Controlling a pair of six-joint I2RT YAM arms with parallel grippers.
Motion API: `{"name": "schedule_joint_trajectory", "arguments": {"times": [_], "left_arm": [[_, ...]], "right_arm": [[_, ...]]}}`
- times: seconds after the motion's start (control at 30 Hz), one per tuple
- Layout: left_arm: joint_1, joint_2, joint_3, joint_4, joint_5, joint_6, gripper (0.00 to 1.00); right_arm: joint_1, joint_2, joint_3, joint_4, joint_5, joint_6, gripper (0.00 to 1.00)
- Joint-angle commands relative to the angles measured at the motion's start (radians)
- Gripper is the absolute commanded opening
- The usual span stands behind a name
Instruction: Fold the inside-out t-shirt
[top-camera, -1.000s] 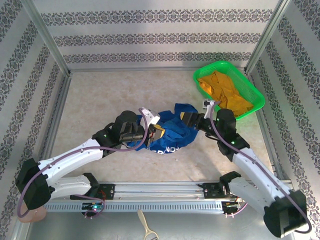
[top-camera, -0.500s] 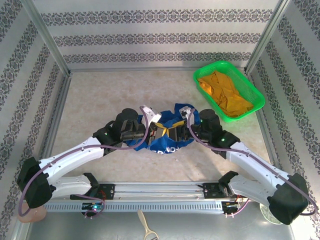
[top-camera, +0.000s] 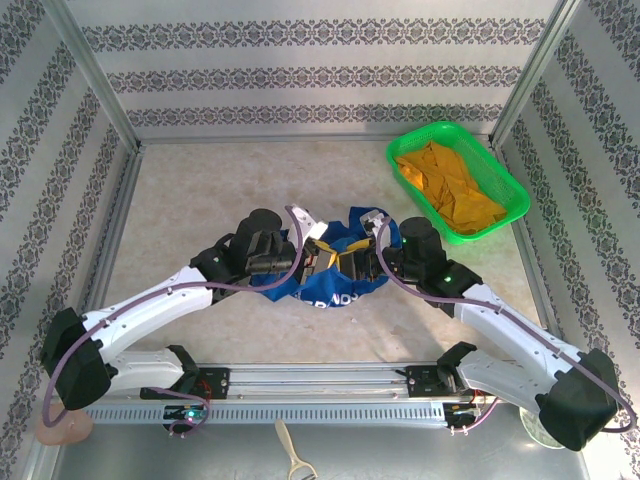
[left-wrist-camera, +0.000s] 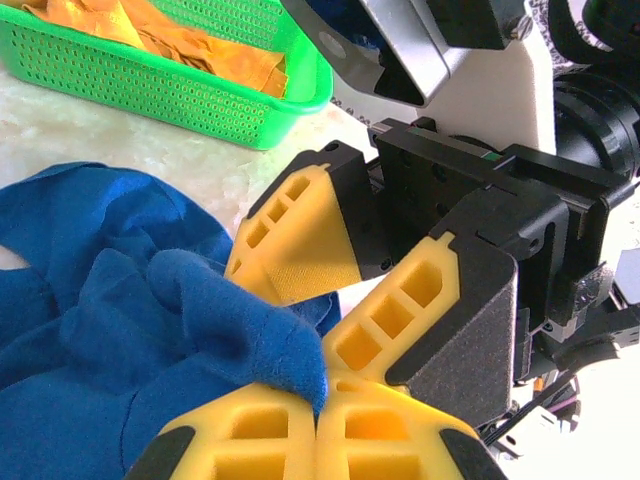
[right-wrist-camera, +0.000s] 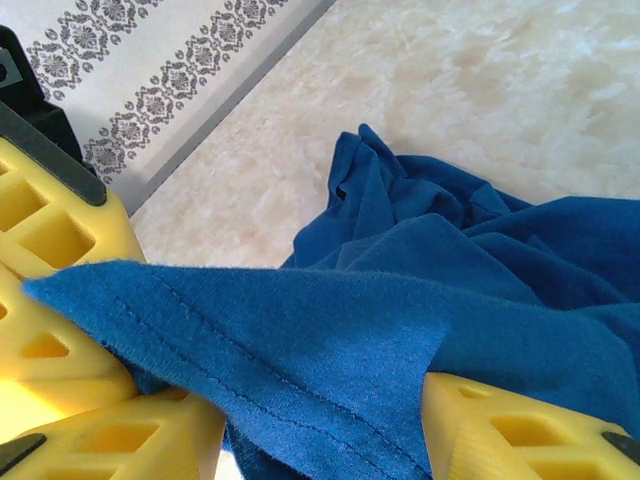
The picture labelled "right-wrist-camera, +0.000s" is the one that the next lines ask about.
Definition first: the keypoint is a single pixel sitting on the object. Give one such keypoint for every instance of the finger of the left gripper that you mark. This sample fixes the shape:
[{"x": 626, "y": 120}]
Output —
[
  {"x": 50, "y": 370},
  {"x": 60, "y": 225}
]

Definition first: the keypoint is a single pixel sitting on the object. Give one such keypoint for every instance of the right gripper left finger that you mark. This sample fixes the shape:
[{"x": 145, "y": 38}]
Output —
[{"x": 100, "y": 450}]

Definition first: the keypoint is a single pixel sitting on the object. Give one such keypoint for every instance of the blue t-shirt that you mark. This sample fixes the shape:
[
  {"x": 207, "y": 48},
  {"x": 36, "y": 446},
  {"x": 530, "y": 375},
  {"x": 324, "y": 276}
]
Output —
[{"x": 350, "y": 325}]

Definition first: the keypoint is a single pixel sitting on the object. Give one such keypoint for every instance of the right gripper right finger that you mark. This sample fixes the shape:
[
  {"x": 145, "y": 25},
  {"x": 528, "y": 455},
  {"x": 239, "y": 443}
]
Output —
[{"x": 525, "y": 445}]

